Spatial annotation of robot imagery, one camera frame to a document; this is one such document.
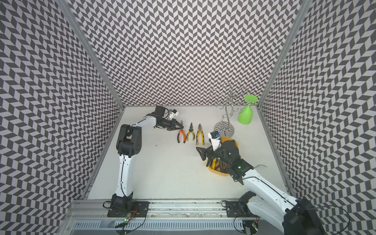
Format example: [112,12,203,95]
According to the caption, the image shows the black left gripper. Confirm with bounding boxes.
[158,118,184,131]

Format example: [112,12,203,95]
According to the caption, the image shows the orange black needle-nose pliers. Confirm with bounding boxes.
[177,121,186,144]

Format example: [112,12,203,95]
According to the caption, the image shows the large yellow black pliers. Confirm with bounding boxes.
[196,124,205,146]

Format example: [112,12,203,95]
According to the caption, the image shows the small yellow needle-nose pliers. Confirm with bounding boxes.
[186,123,195,141]

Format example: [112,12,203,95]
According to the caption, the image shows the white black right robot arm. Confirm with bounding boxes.
[196,138,326,235]

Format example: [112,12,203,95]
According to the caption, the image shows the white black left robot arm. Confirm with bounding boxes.
[108,106,184,217]

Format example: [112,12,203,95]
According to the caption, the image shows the yellow plastic storage box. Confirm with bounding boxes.
[207,136,239,176]

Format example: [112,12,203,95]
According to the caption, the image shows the green plastic wine glass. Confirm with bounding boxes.
[238,94,259,125]

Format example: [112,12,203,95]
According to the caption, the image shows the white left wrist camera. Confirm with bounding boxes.
[168,109,179,120]

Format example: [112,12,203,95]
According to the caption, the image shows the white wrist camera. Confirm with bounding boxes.
[168,109,179,120]
[208,131,221,151]

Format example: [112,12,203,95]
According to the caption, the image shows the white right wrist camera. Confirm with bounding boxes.
[208,131,221,151]

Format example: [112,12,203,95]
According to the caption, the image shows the chrome wire glass stand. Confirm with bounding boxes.
[211,82,248,138]

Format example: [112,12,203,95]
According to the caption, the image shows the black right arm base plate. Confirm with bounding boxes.
[221,201,256,218]

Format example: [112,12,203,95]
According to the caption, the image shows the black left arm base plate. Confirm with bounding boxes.
[107,200,150,218]

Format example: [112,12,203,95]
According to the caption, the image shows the aluminium corner post right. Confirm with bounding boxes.
[258,0,313,108]

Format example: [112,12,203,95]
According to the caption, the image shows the aluminium corner post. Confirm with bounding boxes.
[55,0,124,110]
[258,0,313,108]

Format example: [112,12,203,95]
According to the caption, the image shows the aluminium front rail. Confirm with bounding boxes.
[64,198,309,235]

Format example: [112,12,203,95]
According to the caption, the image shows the aluminium corner post left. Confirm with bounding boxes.
[55,0,124,110]

